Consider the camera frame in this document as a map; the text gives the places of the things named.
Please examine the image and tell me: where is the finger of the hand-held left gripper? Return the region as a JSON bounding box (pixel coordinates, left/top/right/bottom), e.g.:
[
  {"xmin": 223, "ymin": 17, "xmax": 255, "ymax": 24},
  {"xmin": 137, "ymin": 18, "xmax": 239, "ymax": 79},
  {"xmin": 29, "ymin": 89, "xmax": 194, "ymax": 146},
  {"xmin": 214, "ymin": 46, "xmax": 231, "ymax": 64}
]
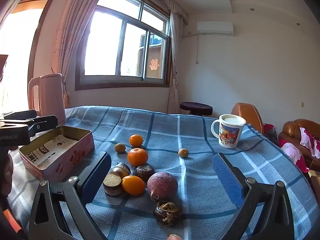
[
  {"xmin": 0, "ymin": 109, "xmax": 37, "ymax": 121},
  {"xmin": 0, "ymin": 115, "xmax": 58, "ymax": 137}
]

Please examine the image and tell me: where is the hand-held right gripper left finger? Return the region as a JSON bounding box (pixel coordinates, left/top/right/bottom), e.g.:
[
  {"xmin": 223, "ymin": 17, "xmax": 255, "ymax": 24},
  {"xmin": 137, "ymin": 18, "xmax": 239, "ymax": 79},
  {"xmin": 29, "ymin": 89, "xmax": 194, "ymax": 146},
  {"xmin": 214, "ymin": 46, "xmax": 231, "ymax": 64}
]
[{"xmin": 29, "ymin": 152, "xmax": 112, "ymax": 240}]

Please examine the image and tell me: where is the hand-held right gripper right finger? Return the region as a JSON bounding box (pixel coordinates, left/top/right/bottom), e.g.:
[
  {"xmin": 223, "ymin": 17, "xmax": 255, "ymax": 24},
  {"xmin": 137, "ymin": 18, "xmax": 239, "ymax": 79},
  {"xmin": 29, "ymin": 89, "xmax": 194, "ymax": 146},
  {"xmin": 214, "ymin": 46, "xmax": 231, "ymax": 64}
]
[{"xmin": 212, "ymin": 152, "xmax": 295, "ymax": 240}]

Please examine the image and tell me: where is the brown cylindrical cake piece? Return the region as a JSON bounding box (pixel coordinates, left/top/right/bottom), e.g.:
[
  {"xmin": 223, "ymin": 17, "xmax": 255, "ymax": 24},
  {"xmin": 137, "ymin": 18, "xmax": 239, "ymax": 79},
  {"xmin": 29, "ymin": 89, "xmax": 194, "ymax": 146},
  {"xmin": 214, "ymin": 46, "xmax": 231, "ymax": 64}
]
[{"xmin": 102, "ymin": 173, "xmax": 123, "ymax": 197}]

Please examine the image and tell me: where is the oval orange kumquat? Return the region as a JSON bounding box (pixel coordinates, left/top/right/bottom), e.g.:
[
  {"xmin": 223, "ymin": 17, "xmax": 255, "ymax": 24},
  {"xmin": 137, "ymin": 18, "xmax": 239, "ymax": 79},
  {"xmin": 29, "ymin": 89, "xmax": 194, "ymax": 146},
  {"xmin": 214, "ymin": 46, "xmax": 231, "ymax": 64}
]
[{"xmin": 121, "ymin": 175, "xmax": 146, "ymax": 196}]

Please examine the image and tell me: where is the pink tin box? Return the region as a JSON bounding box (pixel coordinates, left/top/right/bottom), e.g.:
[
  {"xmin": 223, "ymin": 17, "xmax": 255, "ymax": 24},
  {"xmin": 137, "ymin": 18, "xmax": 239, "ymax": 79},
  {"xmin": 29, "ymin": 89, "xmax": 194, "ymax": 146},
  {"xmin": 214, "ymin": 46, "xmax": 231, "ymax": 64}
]
[{"xmin": 19, "ymin": 125, "xmax": 95, "ymax": 183}]

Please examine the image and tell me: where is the orange mandarin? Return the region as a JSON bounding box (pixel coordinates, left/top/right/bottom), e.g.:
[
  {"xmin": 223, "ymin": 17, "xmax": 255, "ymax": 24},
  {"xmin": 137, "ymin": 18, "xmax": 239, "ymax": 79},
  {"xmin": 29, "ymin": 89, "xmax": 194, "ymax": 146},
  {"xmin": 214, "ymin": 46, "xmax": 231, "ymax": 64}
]
[{"xmin": 127, "ymin": 148, "xmax": 149, "ymax": 167}]

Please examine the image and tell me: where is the red round radish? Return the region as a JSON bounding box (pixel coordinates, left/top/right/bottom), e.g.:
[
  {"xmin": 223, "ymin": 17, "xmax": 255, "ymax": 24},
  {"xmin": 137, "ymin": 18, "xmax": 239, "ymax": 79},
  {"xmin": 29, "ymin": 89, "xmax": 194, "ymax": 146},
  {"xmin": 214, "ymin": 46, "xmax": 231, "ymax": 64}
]
[{"xmin": 147, "ymin": 171, "xmax": 179, "ymax": 203}]

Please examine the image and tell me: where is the person's left hand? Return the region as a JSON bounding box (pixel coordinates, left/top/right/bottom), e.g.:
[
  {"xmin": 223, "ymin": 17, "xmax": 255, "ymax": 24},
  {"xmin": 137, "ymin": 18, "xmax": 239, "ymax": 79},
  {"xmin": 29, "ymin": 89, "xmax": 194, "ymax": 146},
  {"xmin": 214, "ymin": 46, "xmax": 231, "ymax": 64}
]
[{"xmin": 0, "ymin": 152, "xmax": 14, "ymax": 197}]

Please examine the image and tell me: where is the pink electric kettle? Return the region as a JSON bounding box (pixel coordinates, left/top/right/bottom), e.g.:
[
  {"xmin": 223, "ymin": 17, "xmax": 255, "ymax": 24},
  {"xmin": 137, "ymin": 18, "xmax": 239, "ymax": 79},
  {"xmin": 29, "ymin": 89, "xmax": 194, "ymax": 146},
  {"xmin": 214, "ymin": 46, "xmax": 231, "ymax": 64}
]
[{"xmin": 27, "ymin": 73, "xmax": 67, "ymax": 125}]

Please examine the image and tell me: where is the white cartoon print mug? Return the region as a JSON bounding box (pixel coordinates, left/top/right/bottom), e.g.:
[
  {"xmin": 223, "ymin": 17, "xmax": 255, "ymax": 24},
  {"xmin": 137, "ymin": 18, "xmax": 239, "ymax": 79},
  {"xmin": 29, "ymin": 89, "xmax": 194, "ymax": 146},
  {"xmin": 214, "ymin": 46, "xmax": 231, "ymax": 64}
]
[{"xmin": 211, "ymin": 114, "xmax": 247, "ymax": 149}]

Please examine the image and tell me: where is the dark purple passion fruit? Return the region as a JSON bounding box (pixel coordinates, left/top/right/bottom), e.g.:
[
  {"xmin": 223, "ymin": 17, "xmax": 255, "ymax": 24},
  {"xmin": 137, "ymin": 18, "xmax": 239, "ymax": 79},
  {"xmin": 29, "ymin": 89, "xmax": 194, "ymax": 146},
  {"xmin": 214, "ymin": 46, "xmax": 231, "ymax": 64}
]
[{"xmin": 133, "ymin": 165, "xmax": 155, "ymax": 185}]

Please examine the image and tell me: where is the blue plaid tablecloth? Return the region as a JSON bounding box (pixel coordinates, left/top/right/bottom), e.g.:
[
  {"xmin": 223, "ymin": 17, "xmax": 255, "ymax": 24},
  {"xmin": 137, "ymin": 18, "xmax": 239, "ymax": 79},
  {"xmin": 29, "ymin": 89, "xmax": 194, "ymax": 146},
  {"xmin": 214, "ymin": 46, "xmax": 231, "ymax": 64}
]
[{"xmin": 7, "ymin": 105, "xmax": 315, "ymax": 240}]

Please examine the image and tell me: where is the small round orange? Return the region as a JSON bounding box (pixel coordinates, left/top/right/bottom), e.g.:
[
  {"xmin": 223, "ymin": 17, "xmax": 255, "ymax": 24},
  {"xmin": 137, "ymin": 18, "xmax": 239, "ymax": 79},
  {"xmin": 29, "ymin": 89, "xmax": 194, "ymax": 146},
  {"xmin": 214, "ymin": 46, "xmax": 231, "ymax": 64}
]
[{"xmin": 129, "ymin": 134, "xmax": 145, "ymax": 148}]

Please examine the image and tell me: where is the red cloth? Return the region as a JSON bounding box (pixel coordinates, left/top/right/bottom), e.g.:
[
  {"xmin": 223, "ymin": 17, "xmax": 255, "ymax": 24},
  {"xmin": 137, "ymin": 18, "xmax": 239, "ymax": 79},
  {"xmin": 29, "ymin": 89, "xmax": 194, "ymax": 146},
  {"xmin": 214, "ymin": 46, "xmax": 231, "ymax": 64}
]
[{"xmin": 262, "ymin": 123, "xmax": 279, "ymax": 145}]

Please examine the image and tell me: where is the dark withered fruit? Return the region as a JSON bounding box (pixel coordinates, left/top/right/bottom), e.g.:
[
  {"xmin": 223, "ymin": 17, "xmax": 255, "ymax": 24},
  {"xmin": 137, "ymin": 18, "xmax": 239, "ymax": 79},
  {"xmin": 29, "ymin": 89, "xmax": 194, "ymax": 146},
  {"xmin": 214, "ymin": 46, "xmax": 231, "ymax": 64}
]
[{"xmin": 153, "ymin": 201, "xmax": 184, "ymax": 227}]

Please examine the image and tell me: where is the pink floral cushion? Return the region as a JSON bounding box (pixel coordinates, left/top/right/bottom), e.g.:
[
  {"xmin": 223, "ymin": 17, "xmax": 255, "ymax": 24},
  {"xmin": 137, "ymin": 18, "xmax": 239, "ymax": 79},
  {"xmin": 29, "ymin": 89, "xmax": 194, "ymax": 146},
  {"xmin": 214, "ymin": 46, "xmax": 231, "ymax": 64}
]
[
  {"xmin": 278, "ymin": 140, "xmax": 310, "ymax": 173},
  {"xmin": 299, "ymin": 127, "xmax": 320, "ymax": 159}
]

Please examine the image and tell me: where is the dark round stool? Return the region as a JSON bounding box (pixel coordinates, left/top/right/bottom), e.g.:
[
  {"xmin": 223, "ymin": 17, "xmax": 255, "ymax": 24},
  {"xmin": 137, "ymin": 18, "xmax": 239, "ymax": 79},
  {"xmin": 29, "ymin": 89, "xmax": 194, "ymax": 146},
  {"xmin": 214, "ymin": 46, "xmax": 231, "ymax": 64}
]
[{"xmin": 179, "ymin": 102, "xmax": 213, "ymax": 117}]

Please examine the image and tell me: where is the brown leather sofa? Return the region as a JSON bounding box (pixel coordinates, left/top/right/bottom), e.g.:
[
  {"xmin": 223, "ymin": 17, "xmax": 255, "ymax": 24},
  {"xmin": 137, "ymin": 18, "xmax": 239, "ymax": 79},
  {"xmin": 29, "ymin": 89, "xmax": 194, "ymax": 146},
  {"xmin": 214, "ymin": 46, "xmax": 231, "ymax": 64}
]
[{"xmin": 278, "ymin": 119, "xmax": 320, "ymax": 170}]

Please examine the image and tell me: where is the wide pink curtain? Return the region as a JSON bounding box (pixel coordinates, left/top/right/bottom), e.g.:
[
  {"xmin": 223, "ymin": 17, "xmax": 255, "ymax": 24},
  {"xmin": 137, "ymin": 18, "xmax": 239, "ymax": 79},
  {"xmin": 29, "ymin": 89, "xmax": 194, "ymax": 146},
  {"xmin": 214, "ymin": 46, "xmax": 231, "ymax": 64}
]
[{"xmin": 51, "ymin": 0, "xmax": 110, "ymax": 109}]

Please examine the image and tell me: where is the brown framed sliding window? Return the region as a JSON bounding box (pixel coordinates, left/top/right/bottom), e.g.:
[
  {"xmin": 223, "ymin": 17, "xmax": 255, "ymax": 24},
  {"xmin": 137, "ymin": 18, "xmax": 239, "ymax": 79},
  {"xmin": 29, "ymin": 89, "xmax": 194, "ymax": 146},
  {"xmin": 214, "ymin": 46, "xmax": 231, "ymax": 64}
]
[{"xmin": 75, "ymin": 0, "xmax": 173, "ymax": 90}]

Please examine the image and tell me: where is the narrow pink curtain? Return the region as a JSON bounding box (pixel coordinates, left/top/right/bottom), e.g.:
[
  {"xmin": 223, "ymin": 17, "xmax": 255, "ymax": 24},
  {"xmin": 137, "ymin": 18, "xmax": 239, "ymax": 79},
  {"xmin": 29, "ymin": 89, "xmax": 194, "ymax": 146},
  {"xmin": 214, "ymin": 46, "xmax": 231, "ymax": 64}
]
[{"xmin": 167, "ymin": 11, "xmax": 188, "ymax": 114}]

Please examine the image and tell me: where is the white air conditioner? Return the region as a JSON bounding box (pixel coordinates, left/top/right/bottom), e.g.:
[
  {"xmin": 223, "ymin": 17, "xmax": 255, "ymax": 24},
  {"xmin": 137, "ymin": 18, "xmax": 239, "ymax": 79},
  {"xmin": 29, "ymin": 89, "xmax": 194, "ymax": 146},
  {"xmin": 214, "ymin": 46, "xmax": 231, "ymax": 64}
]
[{"xmin": 196, "ymin": 21, "xmax": 234, "ymax": 36}]

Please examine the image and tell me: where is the white wall cable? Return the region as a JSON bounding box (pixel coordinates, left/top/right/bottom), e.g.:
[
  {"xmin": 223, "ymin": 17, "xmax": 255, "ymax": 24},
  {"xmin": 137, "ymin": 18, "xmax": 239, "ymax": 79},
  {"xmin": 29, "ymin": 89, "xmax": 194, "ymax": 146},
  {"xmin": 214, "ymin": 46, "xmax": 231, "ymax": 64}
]
[{"xmin": 182, "ymin": 31, "xmax": 200, "ymax": 64}]

